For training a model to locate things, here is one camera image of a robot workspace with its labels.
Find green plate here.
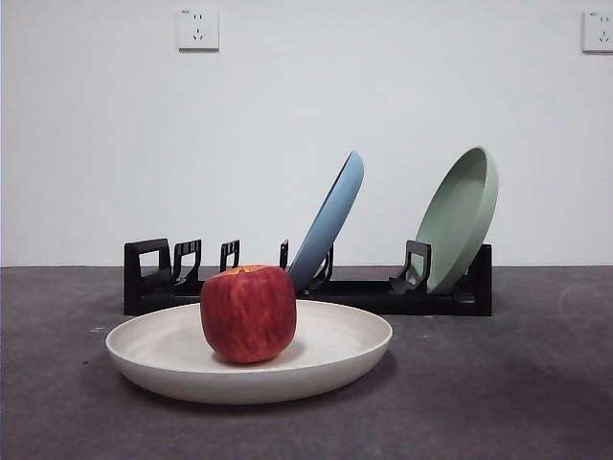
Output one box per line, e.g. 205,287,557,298
414,146,500,294

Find black plate rack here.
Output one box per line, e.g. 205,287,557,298
123,238,493,317

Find red apple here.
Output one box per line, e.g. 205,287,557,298
199,264,298,364

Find cream yellow plate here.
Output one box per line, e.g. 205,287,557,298
105,300,395,405

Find blue plate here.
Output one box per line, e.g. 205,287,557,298
285,150,365,293

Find white wall socket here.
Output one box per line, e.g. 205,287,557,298
178,7,221,53
581,10,613,55

